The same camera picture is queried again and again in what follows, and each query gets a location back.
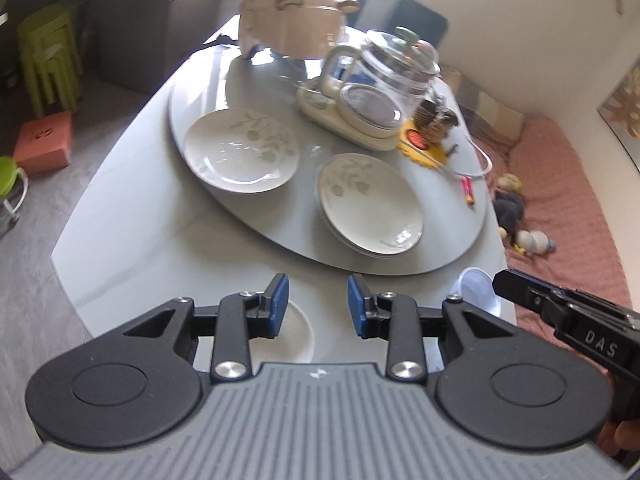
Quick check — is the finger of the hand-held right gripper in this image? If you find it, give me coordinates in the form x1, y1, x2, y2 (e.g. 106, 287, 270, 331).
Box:
492, 269, 576, 332

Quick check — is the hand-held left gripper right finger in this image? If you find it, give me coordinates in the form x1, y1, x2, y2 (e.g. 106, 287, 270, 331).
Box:
347, 273, 518, 382

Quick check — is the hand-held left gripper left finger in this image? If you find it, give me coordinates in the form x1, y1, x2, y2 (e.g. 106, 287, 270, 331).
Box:
122, 273, 291, 382

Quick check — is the small white bowl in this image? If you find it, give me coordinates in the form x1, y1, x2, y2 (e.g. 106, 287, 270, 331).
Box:
250, 300, 316, 365

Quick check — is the white leaf-patterned plate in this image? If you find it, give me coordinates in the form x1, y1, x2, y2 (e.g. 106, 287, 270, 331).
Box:
320, 200, 424, 260
316, 154, 425, 254
182, 107, 301, 195

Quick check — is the large white plastic bowl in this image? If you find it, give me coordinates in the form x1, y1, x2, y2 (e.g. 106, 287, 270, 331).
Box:
447, 266, 503, 317

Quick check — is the person's right hand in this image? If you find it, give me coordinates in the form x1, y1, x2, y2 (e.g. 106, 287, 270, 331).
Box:
597, 416, 640, 472

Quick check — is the white plush toy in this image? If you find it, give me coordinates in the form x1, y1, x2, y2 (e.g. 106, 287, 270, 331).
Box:
515, 230, 557, 259

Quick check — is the dark penguin plush toy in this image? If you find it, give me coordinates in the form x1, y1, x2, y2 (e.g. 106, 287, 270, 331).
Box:
492, 192, 526, 241

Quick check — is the grey glass turntable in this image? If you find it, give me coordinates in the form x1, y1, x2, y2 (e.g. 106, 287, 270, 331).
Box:
167, 25, 489, 277

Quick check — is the yellowish plush toy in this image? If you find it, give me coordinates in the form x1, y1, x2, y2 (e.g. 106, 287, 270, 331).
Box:
495, 172, 524, 196

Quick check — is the yellow mat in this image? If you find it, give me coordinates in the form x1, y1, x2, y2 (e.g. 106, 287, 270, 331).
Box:
397, 120, 454, 171

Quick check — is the stack of cream dishes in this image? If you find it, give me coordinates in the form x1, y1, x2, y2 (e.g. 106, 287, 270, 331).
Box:
296, 77, 426, 152

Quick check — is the brown ornament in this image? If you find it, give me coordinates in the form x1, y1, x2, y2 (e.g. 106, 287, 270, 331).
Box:
414, 100, 460, 139

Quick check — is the glass kettle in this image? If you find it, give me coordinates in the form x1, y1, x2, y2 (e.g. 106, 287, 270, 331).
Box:
320, 26, 444, 133

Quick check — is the beige bear food cover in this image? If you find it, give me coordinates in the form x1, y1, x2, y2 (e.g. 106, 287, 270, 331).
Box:
237, 0, 361, 62

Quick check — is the orange box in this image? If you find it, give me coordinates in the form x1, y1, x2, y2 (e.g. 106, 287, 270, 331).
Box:
12, 111, 75, 176

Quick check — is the black chair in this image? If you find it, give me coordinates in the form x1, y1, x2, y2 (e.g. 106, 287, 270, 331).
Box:
357, 0, 449, 56

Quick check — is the green wheeled stool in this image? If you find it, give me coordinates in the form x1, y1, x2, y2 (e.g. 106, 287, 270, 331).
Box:
0, 156, 30, 234

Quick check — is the grey cabinet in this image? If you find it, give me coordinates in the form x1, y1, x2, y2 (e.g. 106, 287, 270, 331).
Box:
95, 0, 241, 94

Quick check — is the stack of green stools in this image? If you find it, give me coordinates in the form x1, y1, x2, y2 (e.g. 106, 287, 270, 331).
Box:
16, 5, 84, 119

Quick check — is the white cable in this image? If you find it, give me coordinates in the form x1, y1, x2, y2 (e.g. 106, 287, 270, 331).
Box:
447, 130, 494, 181

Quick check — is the wall picture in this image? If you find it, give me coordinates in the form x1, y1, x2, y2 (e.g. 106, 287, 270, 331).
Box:
597, 57, 640, 171

